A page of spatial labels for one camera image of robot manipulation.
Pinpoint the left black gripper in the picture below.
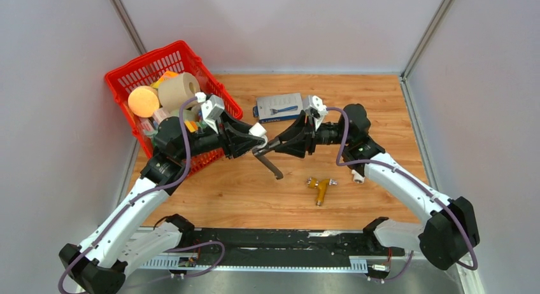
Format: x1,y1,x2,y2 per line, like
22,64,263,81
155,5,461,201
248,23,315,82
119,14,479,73
177,108,266,162

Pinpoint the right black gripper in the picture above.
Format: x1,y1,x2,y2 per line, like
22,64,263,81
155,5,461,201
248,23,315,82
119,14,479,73
275,109,352,157

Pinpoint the white pvc elbow fitting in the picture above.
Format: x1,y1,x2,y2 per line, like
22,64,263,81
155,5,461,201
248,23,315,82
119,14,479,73
351,170,365,184
249,122,268,149

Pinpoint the dark grey metal faucet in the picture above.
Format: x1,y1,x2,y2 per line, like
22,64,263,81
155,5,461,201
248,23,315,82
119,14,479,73
252,148,283,180

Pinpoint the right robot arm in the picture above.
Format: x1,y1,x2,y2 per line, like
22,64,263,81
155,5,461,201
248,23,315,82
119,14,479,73
255,104,480,270

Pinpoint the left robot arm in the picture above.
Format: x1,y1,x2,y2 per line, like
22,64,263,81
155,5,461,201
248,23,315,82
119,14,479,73
57,111,268,293

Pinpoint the grey blue razor box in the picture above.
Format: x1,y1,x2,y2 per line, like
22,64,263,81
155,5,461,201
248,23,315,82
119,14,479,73
252,93,303,124

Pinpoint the yellow orange snack packet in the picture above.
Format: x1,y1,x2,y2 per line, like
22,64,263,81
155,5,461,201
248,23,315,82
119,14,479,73
184,120,199,133

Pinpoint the pale green soap bottle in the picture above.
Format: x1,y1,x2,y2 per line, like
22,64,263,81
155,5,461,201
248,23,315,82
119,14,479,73
170,109,199,122

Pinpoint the yellow brass tap valve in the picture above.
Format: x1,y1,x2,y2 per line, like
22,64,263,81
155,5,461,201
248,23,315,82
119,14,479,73
306,177,338,206

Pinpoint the brown toilet paper roll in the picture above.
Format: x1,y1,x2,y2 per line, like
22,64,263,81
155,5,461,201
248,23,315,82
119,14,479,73
154,71,201,112

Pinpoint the red plastic basket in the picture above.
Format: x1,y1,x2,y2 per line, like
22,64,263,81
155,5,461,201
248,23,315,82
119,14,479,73
104,40,243,158

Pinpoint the orange round sponge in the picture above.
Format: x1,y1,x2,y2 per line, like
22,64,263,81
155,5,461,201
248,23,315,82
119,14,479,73
127,86,160,118

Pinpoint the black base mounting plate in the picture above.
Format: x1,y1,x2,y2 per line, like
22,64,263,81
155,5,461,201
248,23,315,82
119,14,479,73
152,227,406,280

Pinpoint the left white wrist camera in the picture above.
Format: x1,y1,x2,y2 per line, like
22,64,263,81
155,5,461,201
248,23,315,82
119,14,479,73
195,92,225,134

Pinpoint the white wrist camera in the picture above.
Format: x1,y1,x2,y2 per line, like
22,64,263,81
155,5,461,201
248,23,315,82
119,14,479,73
302,95,328,121
195,92,225,134

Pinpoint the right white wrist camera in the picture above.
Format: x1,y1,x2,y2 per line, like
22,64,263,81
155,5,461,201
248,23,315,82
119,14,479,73
302,95,328,121

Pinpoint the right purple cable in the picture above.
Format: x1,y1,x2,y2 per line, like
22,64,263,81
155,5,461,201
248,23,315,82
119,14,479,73
325,107,480,283

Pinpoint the purple cable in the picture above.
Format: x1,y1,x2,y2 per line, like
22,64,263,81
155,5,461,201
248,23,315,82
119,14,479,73
57,97,227,294
325,107,480,283

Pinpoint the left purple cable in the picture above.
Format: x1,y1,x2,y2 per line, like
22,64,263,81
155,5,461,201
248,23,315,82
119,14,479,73
57,97,227,294

